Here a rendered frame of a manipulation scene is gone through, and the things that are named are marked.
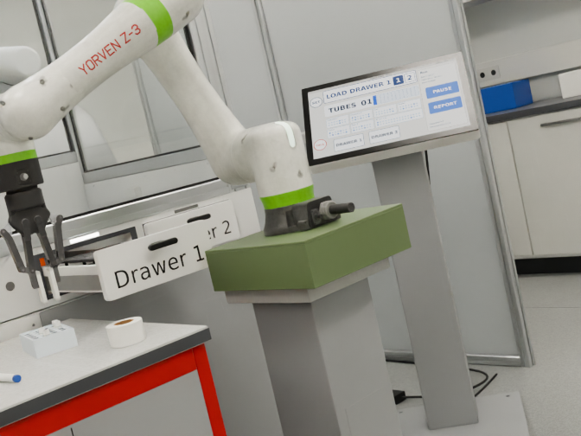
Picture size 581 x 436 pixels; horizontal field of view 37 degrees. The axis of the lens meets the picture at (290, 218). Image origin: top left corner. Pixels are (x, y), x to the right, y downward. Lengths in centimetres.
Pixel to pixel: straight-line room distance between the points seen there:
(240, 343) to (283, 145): 74
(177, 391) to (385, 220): 62
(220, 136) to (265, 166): 17
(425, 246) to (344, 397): 87
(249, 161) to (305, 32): 184
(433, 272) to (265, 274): 98
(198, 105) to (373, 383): 77
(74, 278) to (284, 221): 49
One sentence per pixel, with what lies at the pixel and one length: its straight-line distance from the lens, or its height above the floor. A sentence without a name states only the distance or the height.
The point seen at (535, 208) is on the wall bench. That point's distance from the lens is 473.
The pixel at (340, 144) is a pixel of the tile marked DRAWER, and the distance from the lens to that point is 263.
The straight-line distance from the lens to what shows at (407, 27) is 342.
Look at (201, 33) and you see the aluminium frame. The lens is 249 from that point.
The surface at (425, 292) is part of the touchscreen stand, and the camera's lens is 275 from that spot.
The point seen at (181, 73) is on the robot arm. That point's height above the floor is 127.
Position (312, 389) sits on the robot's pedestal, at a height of 50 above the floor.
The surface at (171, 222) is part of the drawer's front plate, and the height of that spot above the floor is 91.
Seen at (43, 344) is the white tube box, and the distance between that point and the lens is 178.
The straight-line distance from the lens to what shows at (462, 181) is 337.
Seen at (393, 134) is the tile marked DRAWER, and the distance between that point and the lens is 261.
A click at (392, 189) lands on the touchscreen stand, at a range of 270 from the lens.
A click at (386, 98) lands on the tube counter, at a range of 270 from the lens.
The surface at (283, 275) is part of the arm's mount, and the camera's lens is 182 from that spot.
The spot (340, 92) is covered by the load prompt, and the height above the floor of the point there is 116.
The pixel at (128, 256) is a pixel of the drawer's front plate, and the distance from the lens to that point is 189.
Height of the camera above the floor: 110
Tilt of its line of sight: 6 degrees down
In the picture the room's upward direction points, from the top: 13 degrees counter-clockwise
